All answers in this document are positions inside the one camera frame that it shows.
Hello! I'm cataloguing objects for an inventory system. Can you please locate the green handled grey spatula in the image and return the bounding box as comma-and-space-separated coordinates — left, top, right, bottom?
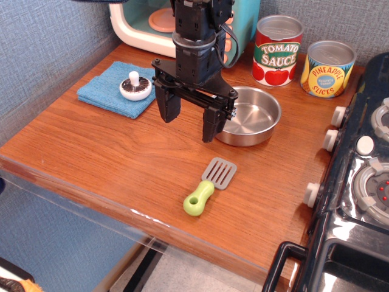
183, 157, 237, 217

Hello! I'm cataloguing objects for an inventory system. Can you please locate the white stove top button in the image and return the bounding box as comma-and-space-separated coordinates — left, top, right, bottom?
356, 136, 374, 156

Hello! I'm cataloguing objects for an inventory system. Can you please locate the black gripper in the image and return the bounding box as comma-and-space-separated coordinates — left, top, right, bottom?
152, 30, 238, 143

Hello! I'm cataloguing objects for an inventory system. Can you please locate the clear acrylic table guard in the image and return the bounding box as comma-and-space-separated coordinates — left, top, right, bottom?
1, 154, 309, 280

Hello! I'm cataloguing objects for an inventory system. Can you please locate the white toy mushroom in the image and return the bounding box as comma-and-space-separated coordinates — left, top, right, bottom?
119, 71, 152, 101

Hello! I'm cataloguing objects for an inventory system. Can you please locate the blue folded cloth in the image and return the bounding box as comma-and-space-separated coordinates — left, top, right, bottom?
77, 61, 156, 119

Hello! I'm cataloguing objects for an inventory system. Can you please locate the white stove knob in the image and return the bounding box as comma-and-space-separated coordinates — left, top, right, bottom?
322, 130, 339, 152
303, 182, 321, 208
331, 106, 347, 128

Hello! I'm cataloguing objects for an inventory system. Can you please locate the steel pot with wire handle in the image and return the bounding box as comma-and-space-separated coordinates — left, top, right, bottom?
216, 86, 282, 147

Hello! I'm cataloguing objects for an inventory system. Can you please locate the upper white stove knob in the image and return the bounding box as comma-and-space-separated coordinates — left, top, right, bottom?
331, 106, 347, 128

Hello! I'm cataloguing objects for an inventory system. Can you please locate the lower white stove knob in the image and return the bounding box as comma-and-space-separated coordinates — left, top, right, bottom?
303, 182, 321, 208

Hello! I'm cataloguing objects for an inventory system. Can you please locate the black toy stove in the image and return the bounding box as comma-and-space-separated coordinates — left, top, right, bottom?
261, 52, 389, 292

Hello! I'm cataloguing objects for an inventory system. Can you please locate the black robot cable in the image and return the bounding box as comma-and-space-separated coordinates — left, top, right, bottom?
213, 23, 241, 69

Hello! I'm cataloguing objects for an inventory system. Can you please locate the middle white stove knob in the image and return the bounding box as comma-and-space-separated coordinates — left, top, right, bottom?
322, 130, 339, 152

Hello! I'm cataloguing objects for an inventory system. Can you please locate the tomato sauce can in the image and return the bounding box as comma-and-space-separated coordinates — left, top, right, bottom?
252, 15, 305, 87

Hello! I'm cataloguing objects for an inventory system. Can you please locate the black oven door handle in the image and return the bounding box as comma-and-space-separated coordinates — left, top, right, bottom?
262, 241, 308, 292

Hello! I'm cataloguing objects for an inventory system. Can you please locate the pineapple slices can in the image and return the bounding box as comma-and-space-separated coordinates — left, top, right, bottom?
300, 40, 357, 99

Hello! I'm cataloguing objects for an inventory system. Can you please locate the toy microwave oven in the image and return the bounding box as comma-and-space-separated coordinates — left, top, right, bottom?
109, 0, 261, 64

